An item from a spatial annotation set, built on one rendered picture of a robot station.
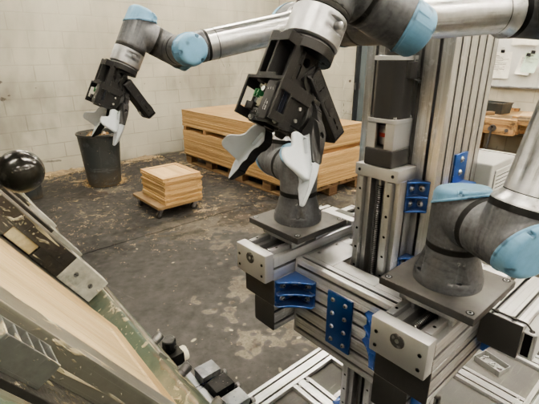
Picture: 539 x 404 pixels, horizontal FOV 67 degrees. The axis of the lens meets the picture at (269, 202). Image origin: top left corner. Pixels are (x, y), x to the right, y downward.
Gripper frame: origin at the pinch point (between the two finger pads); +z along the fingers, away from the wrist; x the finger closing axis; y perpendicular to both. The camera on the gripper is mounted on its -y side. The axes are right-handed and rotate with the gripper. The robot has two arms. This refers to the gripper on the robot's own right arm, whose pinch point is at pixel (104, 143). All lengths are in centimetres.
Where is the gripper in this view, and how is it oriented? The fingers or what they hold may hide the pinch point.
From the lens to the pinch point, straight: 115.2
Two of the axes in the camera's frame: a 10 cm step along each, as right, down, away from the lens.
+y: -6.7, -2.3, -7.1
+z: -3.5, 9.4, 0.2
